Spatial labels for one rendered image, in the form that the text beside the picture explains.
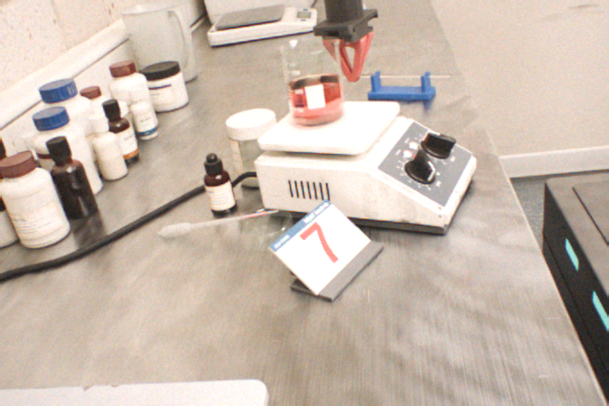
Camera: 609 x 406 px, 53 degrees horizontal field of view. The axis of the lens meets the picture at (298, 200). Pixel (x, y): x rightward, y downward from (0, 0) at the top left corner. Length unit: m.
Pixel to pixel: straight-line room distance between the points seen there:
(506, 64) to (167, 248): 1.69
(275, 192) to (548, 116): 1.72
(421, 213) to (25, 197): 0.42
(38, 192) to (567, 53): 1.82
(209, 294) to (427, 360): 0.21
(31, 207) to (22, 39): 0.42
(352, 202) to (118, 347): 0.25
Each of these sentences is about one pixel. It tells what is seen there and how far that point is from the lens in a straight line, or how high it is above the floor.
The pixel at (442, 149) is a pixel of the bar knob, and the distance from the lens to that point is 0.64.
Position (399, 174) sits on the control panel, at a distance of 0.58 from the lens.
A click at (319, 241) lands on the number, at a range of 0.55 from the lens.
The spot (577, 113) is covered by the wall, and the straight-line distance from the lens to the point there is 2.30.
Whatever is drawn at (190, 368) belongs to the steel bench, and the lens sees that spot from 0.49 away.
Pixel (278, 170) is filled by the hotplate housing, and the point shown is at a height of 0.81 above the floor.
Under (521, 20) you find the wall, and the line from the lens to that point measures 2.15.
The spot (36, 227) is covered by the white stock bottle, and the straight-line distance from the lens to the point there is 0.73.
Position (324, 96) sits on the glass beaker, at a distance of 0.61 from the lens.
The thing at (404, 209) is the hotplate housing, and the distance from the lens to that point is 0.58.
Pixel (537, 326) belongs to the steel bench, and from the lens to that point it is 0.49.
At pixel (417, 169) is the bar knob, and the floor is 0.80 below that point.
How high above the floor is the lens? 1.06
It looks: 28 degrees down
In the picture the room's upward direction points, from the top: 10 degrees counter-clockwise
